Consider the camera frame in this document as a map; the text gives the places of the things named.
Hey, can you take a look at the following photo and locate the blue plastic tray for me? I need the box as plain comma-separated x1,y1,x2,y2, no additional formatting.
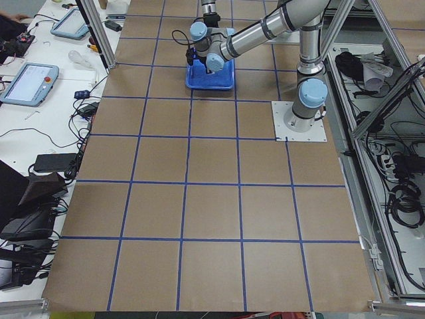
185,21,235,90

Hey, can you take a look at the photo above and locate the teach pendant far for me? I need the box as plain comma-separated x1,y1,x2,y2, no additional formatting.
50,8,89,40

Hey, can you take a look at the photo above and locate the teach pendant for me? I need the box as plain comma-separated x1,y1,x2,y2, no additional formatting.
50,8,89,40
1,62,59,107

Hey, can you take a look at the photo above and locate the teach pendant near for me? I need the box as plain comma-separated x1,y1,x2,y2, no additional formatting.
1,62,59,107

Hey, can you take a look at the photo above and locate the black power adapter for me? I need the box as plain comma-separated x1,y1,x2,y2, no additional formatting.
33,153,77,173

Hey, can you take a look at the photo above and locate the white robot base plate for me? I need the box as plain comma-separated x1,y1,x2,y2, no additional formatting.
271,101,327,142

